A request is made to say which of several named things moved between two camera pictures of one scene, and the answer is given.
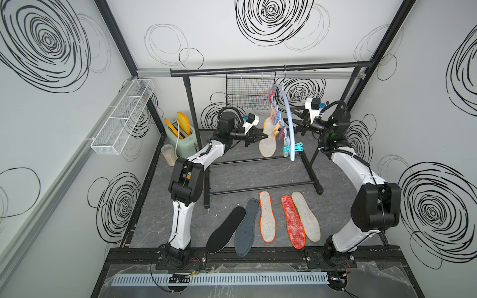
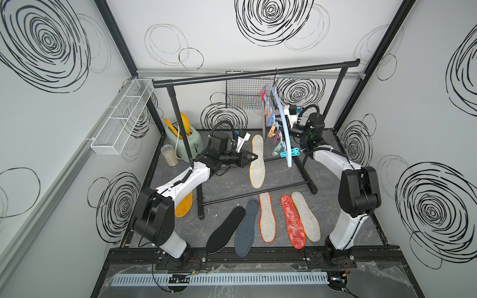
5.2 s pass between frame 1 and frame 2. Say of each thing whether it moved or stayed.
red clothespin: moved
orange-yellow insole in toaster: stayed
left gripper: moved
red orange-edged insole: stayed
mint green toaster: stayed
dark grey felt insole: stayed
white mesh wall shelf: stayed
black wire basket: stayed
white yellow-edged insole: stayed
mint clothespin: moved
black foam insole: stayed
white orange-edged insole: stayed
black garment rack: moved
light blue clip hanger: moved
